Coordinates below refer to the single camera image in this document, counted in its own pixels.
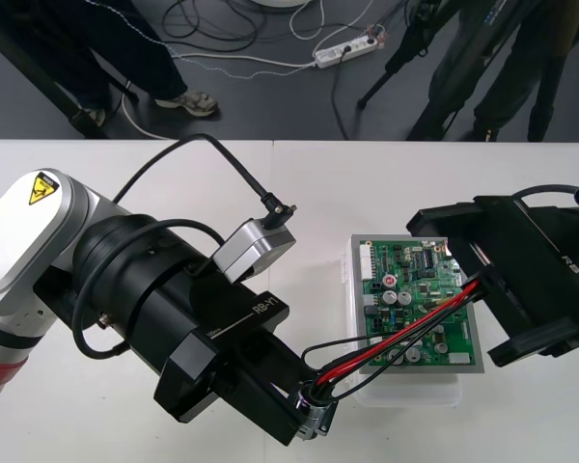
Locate thin white cable loop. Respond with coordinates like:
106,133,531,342
289,0,369,42

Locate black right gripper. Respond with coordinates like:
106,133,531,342
405,194,579,369

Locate green circuit board grey frame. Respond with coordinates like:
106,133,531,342
349,232,486,378

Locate white power strip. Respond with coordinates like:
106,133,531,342
313,34,380,69

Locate speckled white blue cable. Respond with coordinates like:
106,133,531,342
74,0,317,81

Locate black power strip cable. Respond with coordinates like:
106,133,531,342
329,45,356,141

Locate white floor cable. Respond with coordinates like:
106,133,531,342
122,50,317,141

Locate red black green cable bundle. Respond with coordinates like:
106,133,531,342
291,278,488,442

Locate person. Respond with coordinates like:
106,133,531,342
0,0,220,128
431,0,579,143

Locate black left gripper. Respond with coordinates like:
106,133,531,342
152,282,322,448

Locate black tripod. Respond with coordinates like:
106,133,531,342
356,0,568,143

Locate black floor cable loops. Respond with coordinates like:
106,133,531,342
160,0,330,55

